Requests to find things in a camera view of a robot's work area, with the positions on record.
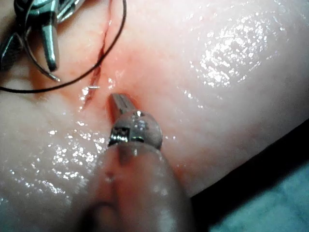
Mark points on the black thread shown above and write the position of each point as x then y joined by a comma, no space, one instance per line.
106,52

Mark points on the right arm needle driver jaw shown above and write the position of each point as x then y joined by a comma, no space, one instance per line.
10,53
51,48

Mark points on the left arm needle driver jaw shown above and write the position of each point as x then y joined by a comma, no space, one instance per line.
128,105
115,106

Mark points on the dark left arm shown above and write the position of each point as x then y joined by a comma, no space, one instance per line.
135,188

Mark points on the curved steel needle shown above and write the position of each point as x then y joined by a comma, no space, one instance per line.
31,58

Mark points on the left arm needle driver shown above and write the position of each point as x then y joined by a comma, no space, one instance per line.
142,128

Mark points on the tissue pad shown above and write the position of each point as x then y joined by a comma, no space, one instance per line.
193,108

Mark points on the blue-green cloth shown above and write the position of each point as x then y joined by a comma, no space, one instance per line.
270,205

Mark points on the right arm needle driver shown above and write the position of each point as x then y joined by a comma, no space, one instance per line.
41,12

